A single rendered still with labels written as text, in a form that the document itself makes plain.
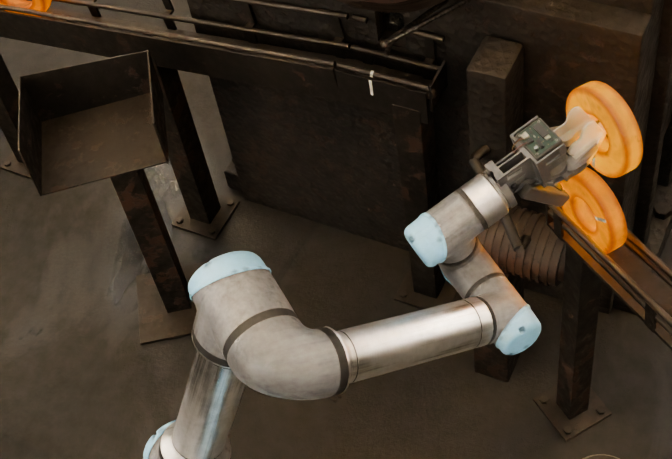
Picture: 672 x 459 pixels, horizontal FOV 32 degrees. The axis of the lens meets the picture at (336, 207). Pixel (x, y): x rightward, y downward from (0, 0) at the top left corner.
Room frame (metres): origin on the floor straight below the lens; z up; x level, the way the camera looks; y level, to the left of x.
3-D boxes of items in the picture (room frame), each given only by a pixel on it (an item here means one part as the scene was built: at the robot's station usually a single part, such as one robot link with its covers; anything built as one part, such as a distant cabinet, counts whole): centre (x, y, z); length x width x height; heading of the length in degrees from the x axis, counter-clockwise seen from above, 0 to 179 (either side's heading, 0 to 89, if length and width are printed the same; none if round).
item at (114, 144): (1.64, 0.44, 0.36); 0.26 x 0.20 x 0.72; 91
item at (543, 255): (1.29, -0.33, 0.27); 0.22 x 0.13 x 0.53; 56
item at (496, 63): (1.47, -0.33, 0.68); 0.11 x 0.08 x 0.24; 146
